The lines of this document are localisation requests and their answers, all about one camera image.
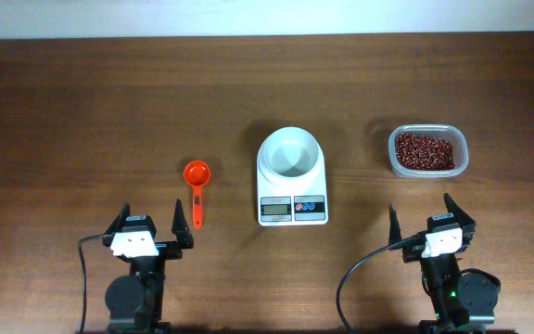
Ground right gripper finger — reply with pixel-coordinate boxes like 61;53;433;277
388;204;402;249
443;193;476;228

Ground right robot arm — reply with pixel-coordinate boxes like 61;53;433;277
388;194;501;334

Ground white bowl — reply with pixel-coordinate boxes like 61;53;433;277
257;127;324;179

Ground red beans in container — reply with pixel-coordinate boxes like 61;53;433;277
395;134;455;171

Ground clear plastic container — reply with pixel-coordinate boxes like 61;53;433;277
388;124;469;178

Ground white digital kitchen scale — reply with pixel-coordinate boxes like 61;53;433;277
257;164;329;226

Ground right black cable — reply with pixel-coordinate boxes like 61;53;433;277
336;235;428;334

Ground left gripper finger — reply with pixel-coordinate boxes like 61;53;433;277
105;202;131;235
172;199;194;249

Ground orange measuring scoop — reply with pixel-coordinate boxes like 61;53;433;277
183;161;211;230

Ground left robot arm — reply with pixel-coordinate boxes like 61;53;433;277
102;200;194;334

